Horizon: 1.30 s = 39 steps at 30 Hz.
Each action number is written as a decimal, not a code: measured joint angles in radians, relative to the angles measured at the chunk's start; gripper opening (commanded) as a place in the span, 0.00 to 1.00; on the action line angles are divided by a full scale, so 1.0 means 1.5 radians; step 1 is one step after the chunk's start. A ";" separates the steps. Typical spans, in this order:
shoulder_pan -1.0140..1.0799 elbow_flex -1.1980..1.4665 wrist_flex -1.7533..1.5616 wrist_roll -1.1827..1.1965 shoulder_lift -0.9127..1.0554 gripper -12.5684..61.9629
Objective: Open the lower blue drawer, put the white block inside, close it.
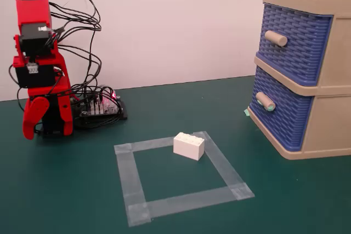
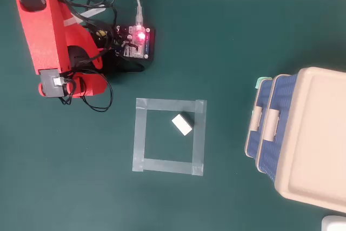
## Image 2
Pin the white rounded object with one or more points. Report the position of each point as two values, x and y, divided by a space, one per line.
335 224

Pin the beige plastic drawer cabinet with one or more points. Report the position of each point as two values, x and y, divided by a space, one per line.
316 139

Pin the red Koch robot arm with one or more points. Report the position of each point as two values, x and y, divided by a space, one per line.
43 39

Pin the translucent grey tape strip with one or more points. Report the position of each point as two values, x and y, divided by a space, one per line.
199 139
167 166
140 136
170 105

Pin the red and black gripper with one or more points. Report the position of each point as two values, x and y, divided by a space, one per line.
52 83

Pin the white zip tie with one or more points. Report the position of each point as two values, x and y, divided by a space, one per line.
72 21

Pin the white cube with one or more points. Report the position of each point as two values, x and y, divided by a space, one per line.
182 126

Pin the motor control circuit board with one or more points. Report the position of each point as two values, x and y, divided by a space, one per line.
136 41

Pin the mint green plastic tab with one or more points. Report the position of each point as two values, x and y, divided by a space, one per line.
261 81

